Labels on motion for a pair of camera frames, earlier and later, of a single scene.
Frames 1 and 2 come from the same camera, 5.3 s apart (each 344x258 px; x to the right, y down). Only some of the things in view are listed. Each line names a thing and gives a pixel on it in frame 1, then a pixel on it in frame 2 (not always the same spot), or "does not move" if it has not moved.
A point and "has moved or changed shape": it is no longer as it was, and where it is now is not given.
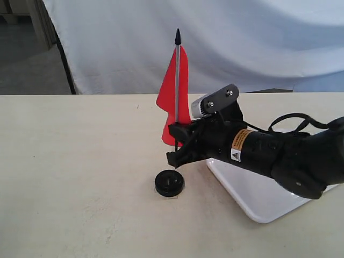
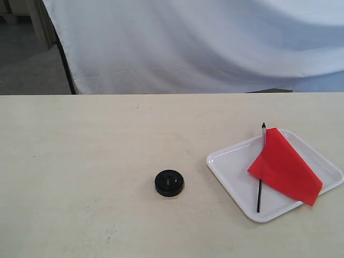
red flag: x=173 y=97 has moved or changed shape
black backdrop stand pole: x=60 y=44 does not move
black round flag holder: x=169 y=183 does not move
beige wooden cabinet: x=26 y=24 does not move
